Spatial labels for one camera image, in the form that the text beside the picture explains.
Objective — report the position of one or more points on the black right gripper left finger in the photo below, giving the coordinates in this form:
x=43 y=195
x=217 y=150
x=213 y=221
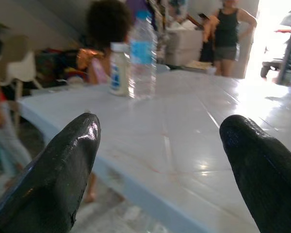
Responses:
x=51 y=174

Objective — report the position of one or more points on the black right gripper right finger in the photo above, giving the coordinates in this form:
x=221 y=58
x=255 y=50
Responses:
x=264 y=174

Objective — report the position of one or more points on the clear water bottle blue cap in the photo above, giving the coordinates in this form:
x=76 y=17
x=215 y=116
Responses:
x=141 y=72

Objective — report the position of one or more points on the person in red shirt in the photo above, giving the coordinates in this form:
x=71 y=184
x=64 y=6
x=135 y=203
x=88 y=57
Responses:
x=4 y=136

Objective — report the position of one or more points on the white plastic table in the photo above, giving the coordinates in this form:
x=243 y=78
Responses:
x=184 y=145

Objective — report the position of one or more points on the white car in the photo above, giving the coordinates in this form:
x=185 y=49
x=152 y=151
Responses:
x=272 y=64

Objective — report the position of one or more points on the white high chair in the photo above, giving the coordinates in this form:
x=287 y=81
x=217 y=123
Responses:
x=19 y=68

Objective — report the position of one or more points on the colourful toy pile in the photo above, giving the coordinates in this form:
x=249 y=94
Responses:
x=60 y=63

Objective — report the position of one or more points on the small white milk bottle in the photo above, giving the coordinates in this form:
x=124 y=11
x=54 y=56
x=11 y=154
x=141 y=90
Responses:
x=120 y=82

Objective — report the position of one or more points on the woman in black tank top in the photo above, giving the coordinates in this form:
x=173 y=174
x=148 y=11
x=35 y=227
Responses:
x=226 y=29

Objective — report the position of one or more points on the white storage box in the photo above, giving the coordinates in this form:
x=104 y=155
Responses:
x=184 y=46

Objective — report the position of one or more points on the child with dark curly hair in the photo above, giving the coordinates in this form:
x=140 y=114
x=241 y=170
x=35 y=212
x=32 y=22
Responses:
x=106 y=21

